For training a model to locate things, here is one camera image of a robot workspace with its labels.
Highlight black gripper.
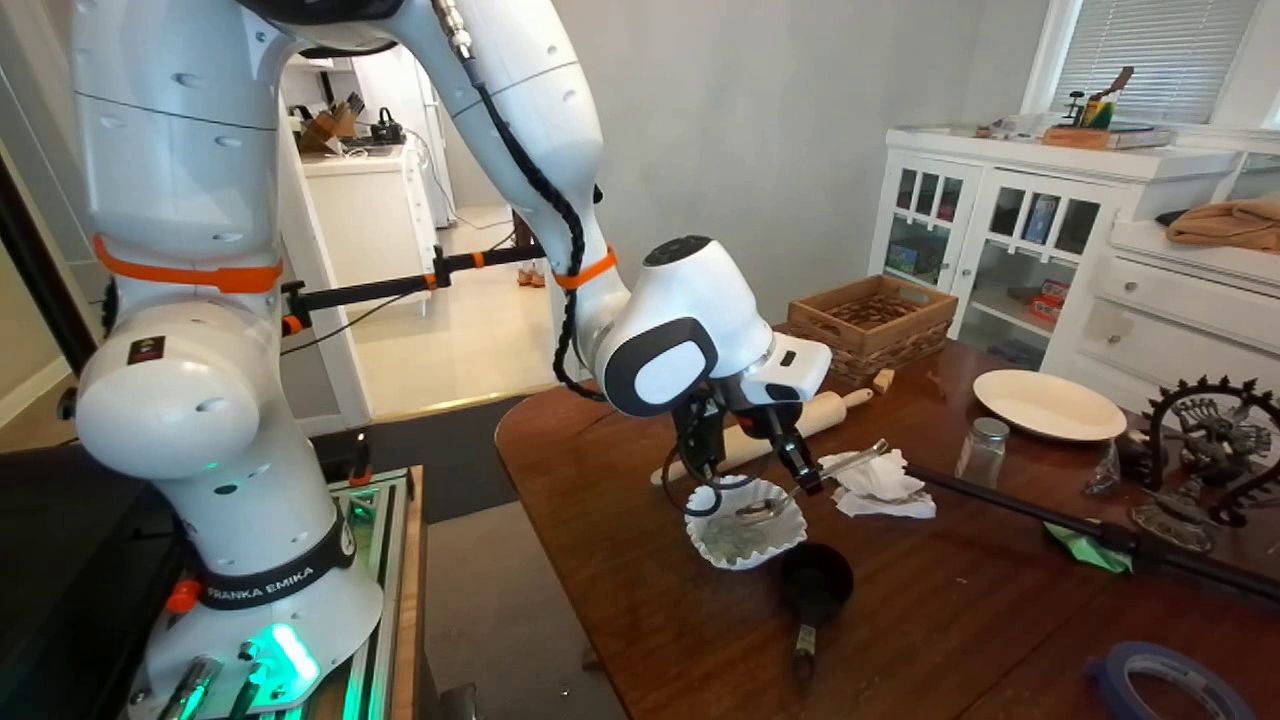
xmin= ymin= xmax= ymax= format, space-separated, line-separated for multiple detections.
xmin=730 ymin=383 xmax=828 ymax=502

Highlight silver spoon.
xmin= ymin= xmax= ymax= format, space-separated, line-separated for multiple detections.
xmin=727 ymin=446 xmax=876 ymax=548

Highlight wooden rolling pin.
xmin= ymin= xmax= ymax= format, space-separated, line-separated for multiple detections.
xmin=646 ymin=367 xmax=898 ymax=490

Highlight white paper cupcake holder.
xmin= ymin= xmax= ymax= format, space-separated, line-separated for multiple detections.
xmin=678 ymin=474 xmax=811 ymax=578

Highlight crumpled white tissue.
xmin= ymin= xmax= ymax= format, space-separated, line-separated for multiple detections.
xmin=817 ymin=439 xmax=940 ymax=525

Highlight small black measuring cup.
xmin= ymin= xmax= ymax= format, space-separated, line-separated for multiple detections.
xmin=767 ymin=537 xmax=858 ymax=674

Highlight woven wooden basket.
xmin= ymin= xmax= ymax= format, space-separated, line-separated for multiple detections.
xmin=781 ymin=271 xmax=960 ymax=391

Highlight glass shaker jar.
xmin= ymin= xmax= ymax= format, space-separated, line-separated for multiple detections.
xmin=956 ymin=412 xmax=1011 ymax=493

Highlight long black rod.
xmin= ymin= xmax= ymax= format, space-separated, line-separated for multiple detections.
xmin=910 ymin=457 xmax=1280 ymax=603

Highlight white ceramic plate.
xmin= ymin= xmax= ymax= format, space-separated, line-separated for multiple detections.
xmin=969 ymin=367 xmax=1132 ymax=447

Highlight white glass-door cabinet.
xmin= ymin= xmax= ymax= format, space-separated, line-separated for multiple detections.
xmin=869 ymin=125 xmax=1250 ymax=373

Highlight blue tape roll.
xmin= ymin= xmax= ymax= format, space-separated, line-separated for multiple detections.
xmin=1083 ymin=635 xmax=1260 ymax=720

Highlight white drawer dresser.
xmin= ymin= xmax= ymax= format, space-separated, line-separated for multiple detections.
xmin=1040 ymin=197 xmax=1280 ymax=416

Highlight metal gear sculpture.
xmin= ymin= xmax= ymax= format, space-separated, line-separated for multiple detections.
xmin=1128 ymin=373 xmax=1280 ymax=537

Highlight white kitchen counter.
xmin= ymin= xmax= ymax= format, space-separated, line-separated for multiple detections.
xmin=292 ymin=138 xmax=444 ymax=294

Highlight white window blinds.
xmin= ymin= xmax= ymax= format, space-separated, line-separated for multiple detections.
xmin=1023 ymin=0 xmax=1280 ymax=134

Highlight black equipment case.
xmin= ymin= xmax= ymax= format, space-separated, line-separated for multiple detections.
xmin=0 ymin=446 xmax=184 ymax=720

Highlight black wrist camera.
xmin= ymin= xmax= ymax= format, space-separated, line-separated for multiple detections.
xmin=666 ymin=383 xmax=734 ymax=490

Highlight black coiled cable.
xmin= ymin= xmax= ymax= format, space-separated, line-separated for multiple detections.
xmin=444 ymin=0 xmax=605 ymax=405

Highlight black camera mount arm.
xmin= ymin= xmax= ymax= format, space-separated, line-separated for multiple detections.
xmin=277 ymin=237 xmax=550 ymax=338

